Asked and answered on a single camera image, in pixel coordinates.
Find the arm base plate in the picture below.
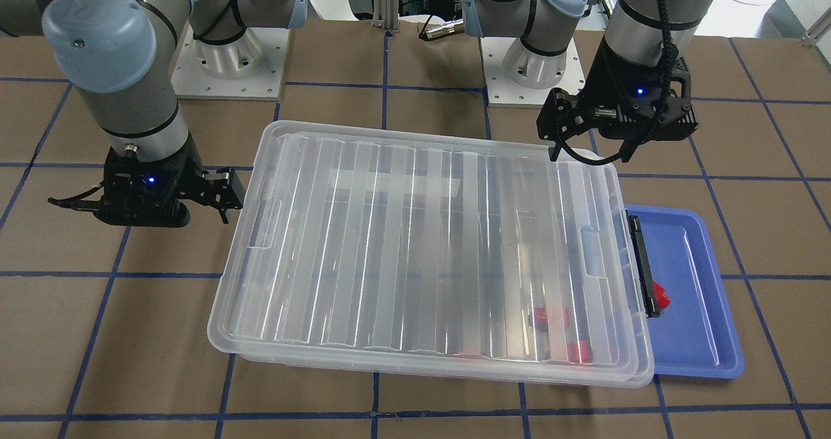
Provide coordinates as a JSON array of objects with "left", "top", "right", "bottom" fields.
[
  {"left": 480, "top": 37, "right": 585, "bottom": 108},
  {"left": 171, "top": 28, "right": 291, "bottom": 101}
]

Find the blue plastic tray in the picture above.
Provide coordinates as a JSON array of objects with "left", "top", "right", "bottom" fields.
[{"left": 626, "top": 205, "right": 745, "bottom": 379}]

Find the clear plastic storage box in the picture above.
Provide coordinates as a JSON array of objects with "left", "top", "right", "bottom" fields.
[{"left": 234, "top": 153, "right": 656, "bottom": 388}]

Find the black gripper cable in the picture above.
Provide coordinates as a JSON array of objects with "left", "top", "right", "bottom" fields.
[{"left": 562, "top": 0, "right": 679, "bottom": 165}]

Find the aluminium frame post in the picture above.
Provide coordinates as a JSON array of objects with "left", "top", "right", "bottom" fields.
[{"left": 371, "top": 0, "right": 402, "bottom": 34}]

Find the red block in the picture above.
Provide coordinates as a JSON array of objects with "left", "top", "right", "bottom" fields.
[
  {"left": 528, "top": 307, "right": 572, "bottom": 331},
  {"left": 566, "top": 340, "right": 593, "bottom": 365},
  {"left": 652, "top": 281, "right": 671, "bottom": 312}
]

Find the black box latch handle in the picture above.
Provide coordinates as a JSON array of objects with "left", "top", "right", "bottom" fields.
[{"left": 626, "top": 213, "right": 661, "bottom": 318}]

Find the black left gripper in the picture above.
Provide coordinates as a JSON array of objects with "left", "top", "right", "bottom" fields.
[{"left": 536, "top": 40, "right": 699, "bottom": 162}]

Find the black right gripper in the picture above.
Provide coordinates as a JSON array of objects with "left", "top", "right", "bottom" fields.
[{"left": 49, "top": 136, "right": 244, "bottom": 228}]

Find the clear plastic box lid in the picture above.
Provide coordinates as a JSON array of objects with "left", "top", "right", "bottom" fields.
[{"left": 207, "top": 121, "right": 654, "bottom": 388}]

